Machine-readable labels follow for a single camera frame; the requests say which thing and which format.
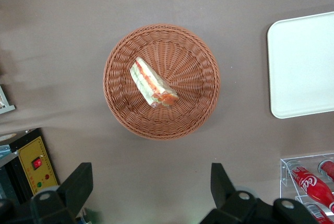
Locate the brown woven wicker basket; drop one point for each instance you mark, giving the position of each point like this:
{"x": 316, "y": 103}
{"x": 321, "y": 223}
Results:
{"x": 188, "y": 59}

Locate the beige plastic tray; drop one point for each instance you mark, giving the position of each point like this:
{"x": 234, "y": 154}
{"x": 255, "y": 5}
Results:
{"x": 302, "y": 67}

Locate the red cola bottle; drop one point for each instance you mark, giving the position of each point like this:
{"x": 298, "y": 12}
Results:
{"x": 317, "y": 212}
{"x": 313, "y": 187}
{"x": 327, "y": 169}

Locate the grey metal snack tray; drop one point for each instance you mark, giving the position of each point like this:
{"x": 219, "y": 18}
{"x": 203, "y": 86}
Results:
{"x": 5, "y": 104}

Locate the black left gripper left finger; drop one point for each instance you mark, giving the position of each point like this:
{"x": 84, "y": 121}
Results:
{"x": 75, "y": 190}

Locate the clear acrylic bottle rack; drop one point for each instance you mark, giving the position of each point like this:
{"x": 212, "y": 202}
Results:
{"x": 285, "y": 171}

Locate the triangular sandwich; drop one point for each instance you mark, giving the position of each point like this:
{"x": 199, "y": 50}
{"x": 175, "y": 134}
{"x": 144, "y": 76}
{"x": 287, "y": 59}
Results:
{"x": 148, "y": 83}

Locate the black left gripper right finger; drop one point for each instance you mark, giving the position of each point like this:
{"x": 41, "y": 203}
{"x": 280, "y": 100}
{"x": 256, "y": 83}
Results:
{"x": 224, "y": 198}

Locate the black food warmer appliance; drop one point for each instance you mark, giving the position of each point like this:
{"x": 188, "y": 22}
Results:
{"x": 34, "y": 151}

